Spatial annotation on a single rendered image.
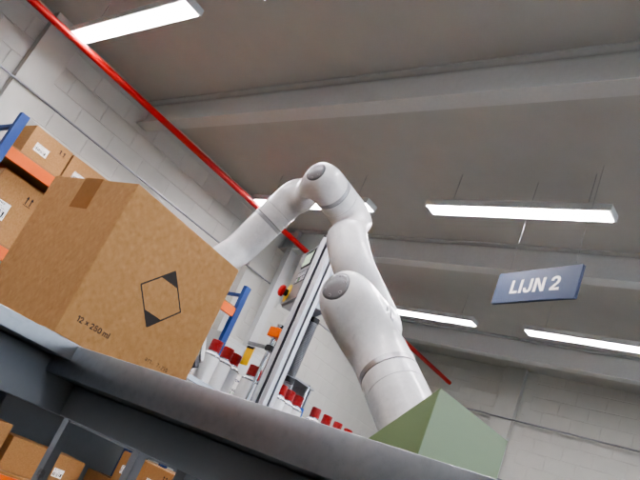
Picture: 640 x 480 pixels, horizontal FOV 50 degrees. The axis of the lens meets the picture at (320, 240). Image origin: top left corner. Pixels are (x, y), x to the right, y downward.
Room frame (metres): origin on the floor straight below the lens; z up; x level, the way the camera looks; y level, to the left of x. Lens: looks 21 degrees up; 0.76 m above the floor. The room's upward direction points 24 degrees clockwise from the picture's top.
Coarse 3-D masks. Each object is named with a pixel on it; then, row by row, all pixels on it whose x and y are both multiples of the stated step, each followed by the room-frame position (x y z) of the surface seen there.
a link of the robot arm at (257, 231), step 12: (252, 216) 1.71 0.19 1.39; (264, 216) 1.69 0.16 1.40; (240, 228) 1.73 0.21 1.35; (252, 228) 1.71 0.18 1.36; (264, 228) 1.70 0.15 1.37; (276, 228) 1.71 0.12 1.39; (228, 240) 1.73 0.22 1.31; (240, 240) 1.72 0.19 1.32; (252, 240) 1.72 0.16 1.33; (264, 240) 1.72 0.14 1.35; (228, 252) 1.70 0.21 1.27; (240, 252) 1.72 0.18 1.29; (252, 252) 1.74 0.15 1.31; (240, 264) 1.72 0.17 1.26
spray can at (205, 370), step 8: (216, 344) 1.89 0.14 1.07; (208, 352) 1.89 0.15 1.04; (216, 352) 1.90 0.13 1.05; (208, 360) 1.89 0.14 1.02; (216, 360) 1.89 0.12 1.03; (200, 368) 1.89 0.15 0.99; (208, 368) 1.89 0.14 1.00; (200, 376) 1.89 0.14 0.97; (208, 376) 1.89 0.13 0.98; (208, 384) 1.91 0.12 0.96
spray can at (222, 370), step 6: (228, 348) 1.93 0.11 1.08; (222, 354) 1.94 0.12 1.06; (228, 354) 1.93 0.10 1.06; (222, 360) 1.93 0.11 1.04; (228, 360) 1.94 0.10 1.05; (222, 366) 1.92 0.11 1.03; (228, 366) 1.93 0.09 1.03; (216, 372) 1.92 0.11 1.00; (222, 372) 1.93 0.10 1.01; (228, 372) 1.95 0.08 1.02; (210, 378) 1.93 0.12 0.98; (216, 378) 1.92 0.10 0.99; (222, 378) 1.93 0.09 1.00; (210, 384) 1.92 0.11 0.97; (216, 384) 1.93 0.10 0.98; (222, 384) 1.94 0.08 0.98
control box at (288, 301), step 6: (318, 246) 1.91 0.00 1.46; (312, 258) 1.91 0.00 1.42; (300, 264) 2.03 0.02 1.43; (300, 270) 1.99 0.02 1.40; (294, 276) 2.03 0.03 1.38; (300, 282) 1.93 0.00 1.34; (288, 288) 2.05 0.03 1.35; (294, 288) 1.97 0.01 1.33; (300, 288) 1.91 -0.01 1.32; (288, 294) 2.01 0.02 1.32; (294, 294) 1.93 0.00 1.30; (282, 300) 2.05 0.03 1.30; (288, 300) 1.98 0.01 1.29; (294, 300) 1.94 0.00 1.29; (282, 306) 2.05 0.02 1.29; (288, 306) 2.02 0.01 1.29; (318, 306) 1.92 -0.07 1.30; (318, 312) 1.94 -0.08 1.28
